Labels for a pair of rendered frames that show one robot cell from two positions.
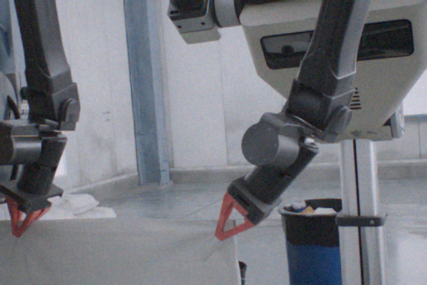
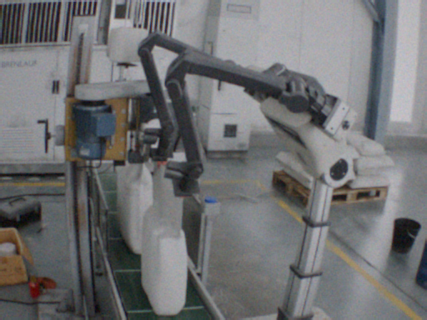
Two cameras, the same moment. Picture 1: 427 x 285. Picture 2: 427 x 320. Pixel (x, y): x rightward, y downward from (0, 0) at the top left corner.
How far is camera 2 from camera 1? 1.54 m
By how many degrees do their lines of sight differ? 49
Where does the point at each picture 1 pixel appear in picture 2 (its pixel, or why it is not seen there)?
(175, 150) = not seen: outside the picture
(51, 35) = (159, 102)
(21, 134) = (148, 134)
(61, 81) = (163, 119)
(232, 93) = not seen: outside the picture
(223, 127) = not seen: outside the picture
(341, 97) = (193, 163)
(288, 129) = (172, 168)
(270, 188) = (181, 186)
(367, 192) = (313, 208)
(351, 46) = (190, 147)
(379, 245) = (309, 237)
